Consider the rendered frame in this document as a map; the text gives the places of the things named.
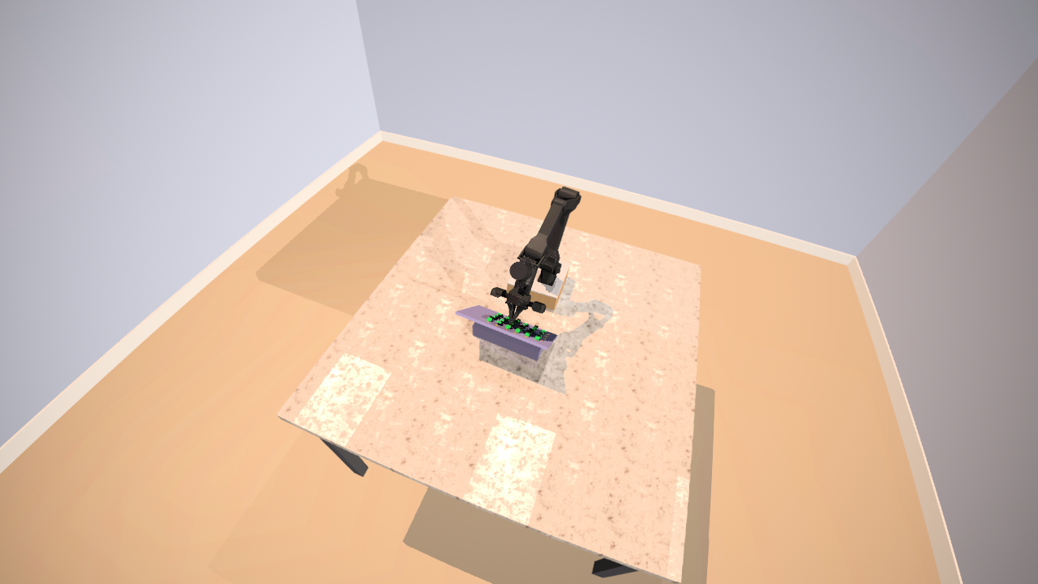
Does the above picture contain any purple switch panel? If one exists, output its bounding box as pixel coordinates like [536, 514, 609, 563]
[455, 305, 558, 361]

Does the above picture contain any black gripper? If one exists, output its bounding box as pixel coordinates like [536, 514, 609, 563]
[490, 280, 547, 324]

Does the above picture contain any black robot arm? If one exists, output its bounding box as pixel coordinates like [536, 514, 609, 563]
[507, 186, 581, 306]

